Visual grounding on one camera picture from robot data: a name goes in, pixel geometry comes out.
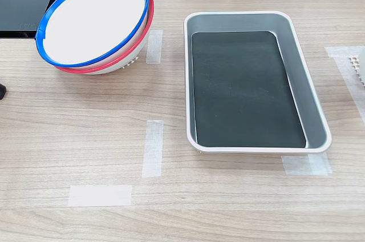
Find black mat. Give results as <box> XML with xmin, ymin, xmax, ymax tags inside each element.
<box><xmin>190</xmin><ymin>31</ymin><xmax>307</xmax><ymax>148</ymax></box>

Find white plate with blue rim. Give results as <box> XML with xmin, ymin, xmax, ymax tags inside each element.
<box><xmin>35</xmin><ymin>0</ymin><xmax>150</xmax><ymax>68</ymax></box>

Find pale perforated plate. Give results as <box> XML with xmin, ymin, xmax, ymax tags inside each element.
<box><xmin>347</xmin><ymin>55</ymin><xmax>365</xmax><ymax>86</ymax></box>

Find black flat device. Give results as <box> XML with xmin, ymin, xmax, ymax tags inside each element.
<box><xmin>0</xmin><ymin>0</ymin><xmax>72</xmax><ymax>39</ymax></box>

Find steel tray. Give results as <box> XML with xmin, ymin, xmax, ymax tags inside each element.
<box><xmin>183</xmin><ymin>10</ymin><xmax>333</xmax><ymax>154</ymax></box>

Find translucent tape strip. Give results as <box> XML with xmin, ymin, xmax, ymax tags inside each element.
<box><xmin>141</xmin><ymin>119</ymin><xmax>165</xmax><ymax>179</ymax></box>
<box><xmin>281</xmin><ymin>152</ymin><xmax>333</xmax><ymax>176</ymax></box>
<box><xmin>324</xmin><ymin>45</ymin><xmax>365</xmax><ymax>124</ymax></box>
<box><xmin>145</xmin><ymin>29</ymin><xmax>164</xmax><ymax>65</ymax></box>
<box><xmin>67</xmin><ymin>184</ymin><xmax>133</xmax><ymax>207</ymax></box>

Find white plate with red rim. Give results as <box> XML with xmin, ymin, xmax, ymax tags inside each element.
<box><xmin>54</xmin><ymin>0</ymin><xmax>155</xmax><ymax>76</ymax></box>

